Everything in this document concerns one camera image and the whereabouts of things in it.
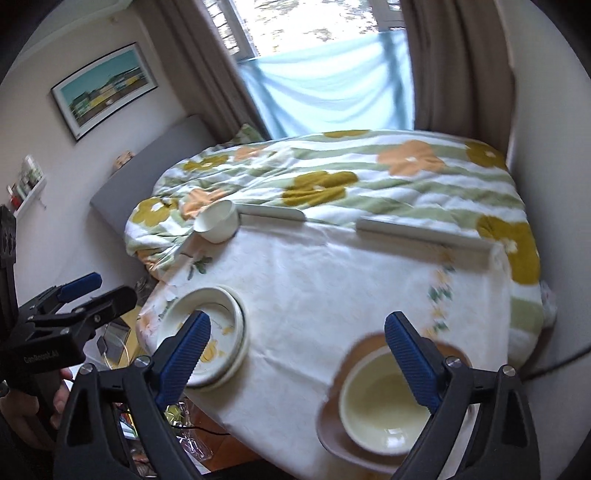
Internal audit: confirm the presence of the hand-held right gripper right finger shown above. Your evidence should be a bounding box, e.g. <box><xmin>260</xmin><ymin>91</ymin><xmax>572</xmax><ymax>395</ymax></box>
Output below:
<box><xmin>384</xmin><ymin>311</ymin><xmax>541</xmax><ymax>480</ymax></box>

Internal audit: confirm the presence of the row of small jars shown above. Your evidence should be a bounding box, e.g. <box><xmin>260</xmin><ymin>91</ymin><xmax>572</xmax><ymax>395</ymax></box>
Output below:
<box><xmin>7</xmin><ymin>154</ymin><xmax>44</xmax><ymax>204</ymax></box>

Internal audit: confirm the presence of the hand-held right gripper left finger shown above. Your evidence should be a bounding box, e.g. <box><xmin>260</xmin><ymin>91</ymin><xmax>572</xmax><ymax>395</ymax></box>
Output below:
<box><xmin>54</xmin><ymin>310</ymin><xmax>213</xmax><ymax>480</ymax></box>

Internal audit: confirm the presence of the grey headboard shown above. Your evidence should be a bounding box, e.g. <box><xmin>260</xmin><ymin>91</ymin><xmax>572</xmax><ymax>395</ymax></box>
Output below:
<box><xmin>90</xmin><ymin>114</ymin><xmax>218</xmax><ymax>232</ymax></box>

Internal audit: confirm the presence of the floral blanket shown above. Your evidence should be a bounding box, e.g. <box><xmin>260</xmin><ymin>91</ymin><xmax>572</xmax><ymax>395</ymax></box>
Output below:
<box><xmin>126</xmin><ymin>122</ymin><xmax>546</xmax><ymax>365</ymax></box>

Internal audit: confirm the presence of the clear plastic bag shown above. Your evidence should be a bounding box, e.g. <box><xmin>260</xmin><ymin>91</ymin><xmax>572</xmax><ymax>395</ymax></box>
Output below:
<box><xmin>164</xmin><ymin>401</ymin><xmax>218</xmax><ymax>460</ymax></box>

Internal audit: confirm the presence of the plain white plate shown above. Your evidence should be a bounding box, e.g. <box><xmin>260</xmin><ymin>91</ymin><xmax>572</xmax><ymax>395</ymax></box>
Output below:
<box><xmin>159</xmin><ymin>288</ymin><xmax>250</xmax><ymax>391</ymax></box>

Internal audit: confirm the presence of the cream round bowl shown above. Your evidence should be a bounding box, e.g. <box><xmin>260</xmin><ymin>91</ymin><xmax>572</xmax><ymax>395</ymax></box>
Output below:
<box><xmin>338</xmin><ymin>345</ymin><xmax>444</xmax><ymax>455</ymax></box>

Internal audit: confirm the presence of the black cable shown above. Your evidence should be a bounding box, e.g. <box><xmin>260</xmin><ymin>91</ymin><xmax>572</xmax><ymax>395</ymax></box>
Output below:
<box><xmin>524</xmin><ymin>351</ymin><xmax>591</xmax><ymax>381</ymax></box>

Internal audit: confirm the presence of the duck print plate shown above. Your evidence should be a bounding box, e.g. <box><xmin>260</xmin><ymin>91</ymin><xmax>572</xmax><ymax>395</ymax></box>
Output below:
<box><xmin>157</xmin><ymin>286</ymin><xmax>245</xmax><ymax>384</ymax></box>

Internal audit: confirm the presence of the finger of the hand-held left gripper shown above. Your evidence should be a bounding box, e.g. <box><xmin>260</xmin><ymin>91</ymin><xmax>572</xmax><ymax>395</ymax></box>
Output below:
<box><xmin>46</xmin><ymin>286</ymin><xmax>138</xmax><ymax>331</ymax></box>
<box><xmin>19</xmin><ymin>272</ymin><xmax>103</xmax><ymax>320</ymax></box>

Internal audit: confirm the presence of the person's left hand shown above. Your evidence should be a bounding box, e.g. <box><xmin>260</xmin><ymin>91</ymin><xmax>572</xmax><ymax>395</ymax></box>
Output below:
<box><xmin>0</xmin><ymin>368</ymin><xmax>75</xmax><ymax>441</ymax></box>

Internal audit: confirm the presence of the framed house picture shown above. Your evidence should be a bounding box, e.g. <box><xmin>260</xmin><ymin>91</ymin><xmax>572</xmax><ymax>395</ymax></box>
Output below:
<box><xmin>50</xmin><ymin>42</ymin><xmax>158</xmax><ymax>142</ymax></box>

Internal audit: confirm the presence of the small white bowl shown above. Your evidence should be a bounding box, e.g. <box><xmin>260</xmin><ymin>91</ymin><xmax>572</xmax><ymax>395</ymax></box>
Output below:
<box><xmin>193</xmin><ymin>199</ymin><xmax>239</xmax><ymax>244</ymax></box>

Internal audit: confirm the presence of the window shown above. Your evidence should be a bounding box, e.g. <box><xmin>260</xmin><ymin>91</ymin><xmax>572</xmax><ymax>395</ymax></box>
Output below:
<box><xmin>217</xmin><ymin>0</ymin><xmax>407</xmax><ymax>63</ymax></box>

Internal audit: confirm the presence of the brown curtain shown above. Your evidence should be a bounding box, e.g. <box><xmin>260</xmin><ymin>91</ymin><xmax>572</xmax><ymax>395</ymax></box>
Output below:
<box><xmin>187</xmin><ymin>0</ymin><xmax>271</xmax><ymax>141</ymax></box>
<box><xmin>399</xmin><ymin>0</ymin><xmax>515</xmax><ymax>153</ymax></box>

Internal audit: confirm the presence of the white wall shelf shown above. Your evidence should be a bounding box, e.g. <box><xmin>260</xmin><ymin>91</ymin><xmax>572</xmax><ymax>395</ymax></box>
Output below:
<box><xmin>11</xmin><ymin>178</ymin><xmax>49</xmax><ymax>217</ymax></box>

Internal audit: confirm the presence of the light blue cloth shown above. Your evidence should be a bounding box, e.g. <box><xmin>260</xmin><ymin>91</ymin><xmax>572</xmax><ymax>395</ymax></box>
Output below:
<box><xmin>236</xmin><ymin>32</ymin><xmax>414</xmax><ymax>139</ymax></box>

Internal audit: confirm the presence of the white floral tablecloth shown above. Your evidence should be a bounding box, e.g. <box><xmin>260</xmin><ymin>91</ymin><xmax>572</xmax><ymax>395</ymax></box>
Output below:
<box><xmin>137</xmin><ymin>217</ymin><xmax>513</xmax><ymax>476</ymax></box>

